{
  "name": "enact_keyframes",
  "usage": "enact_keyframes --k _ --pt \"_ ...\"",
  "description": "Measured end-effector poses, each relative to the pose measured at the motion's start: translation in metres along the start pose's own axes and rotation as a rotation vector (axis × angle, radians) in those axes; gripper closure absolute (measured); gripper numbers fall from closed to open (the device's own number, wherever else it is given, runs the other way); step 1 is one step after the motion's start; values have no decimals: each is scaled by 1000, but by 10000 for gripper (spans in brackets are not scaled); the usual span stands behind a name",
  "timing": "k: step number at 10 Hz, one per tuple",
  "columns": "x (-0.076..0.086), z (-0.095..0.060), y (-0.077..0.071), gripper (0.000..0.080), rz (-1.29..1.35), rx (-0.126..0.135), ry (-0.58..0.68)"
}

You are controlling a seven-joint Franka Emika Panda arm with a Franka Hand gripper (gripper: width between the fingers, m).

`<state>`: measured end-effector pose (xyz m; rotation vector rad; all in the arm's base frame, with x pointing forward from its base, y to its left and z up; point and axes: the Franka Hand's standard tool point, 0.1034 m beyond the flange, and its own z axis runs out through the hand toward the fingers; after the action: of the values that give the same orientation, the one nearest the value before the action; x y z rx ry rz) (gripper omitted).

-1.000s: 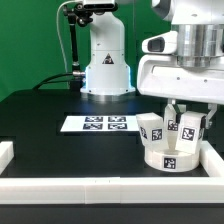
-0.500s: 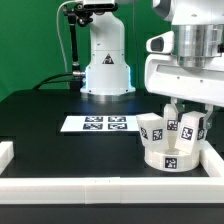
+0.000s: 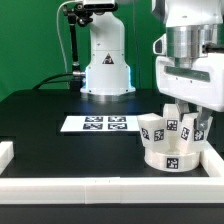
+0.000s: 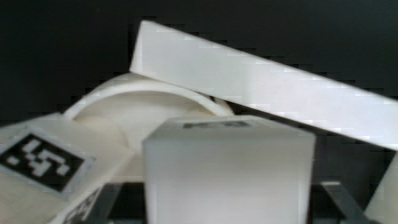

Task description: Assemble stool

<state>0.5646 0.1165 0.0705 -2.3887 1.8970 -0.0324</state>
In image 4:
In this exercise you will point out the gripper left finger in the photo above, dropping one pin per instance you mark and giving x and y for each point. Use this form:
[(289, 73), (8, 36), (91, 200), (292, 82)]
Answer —
[(102, 208)]

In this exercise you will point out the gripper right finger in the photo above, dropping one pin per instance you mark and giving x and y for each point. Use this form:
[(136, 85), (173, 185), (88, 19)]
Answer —
[(346, 203)]

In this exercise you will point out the white round stool seat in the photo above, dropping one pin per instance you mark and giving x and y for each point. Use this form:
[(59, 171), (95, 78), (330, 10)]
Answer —
[(125, 108)]

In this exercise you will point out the white U-shaped fence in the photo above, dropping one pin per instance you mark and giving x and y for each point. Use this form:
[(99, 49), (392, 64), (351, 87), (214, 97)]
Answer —
[(262, 84)]

